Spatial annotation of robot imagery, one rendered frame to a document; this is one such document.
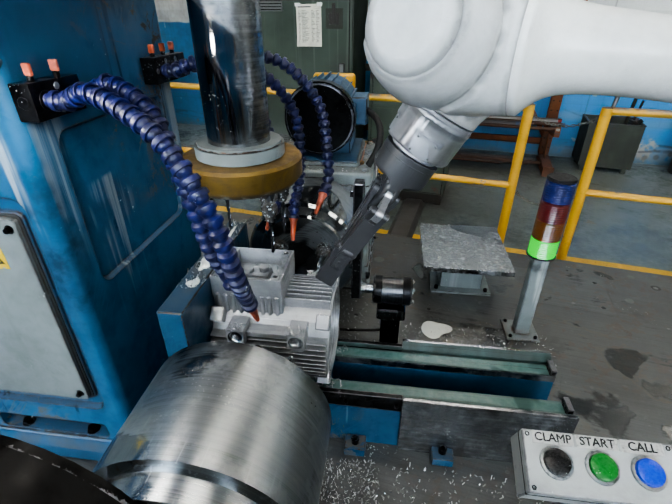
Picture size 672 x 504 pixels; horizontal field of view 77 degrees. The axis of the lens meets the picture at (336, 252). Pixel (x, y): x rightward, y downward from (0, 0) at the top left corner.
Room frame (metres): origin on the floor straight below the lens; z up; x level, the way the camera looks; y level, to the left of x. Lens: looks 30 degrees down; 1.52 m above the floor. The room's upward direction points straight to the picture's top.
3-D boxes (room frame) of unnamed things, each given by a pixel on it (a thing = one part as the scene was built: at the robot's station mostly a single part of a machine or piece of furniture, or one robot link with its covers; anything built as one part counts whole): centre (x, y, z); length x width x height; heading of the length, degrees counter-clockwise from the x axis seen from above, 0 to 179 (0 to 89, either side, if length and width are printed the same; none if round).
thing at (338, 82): (1.24, -0.01, 1.16); 0.33 x 0.26 x 0.42; 173
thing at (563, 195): (0.84, -0.47, 1.19); 0.06 x 0.06 x 0.04
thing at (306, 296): (0.61, 0.10, 1.01); 0.20 x 0.19 x 0.19; 83
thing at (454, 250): (1.08, -0.37, 0.86); 0.27 x 0.24 x 0.12; 173
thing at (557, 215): (0.84, -0.47, 1.14); 0.06 x 0.06 x 0.04
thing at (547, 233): (0.84, -0.47, 1.10); 0.06 x 0.06 x 0.04
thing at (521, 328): (0.84, -0.47, 1.01); 0.08 x 0.08 x 0.42; 83
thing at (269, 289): (0.62, 0.14, 1.11); 0.12 x 0.11 x 0.07; 83
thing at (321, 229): (0.94, 0.06, 1.04); 0.41 x 0.25 x 0.25; 173
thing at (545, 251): (0.84, -0.47, 1.05); 0.06 x 0.06 x 0.04
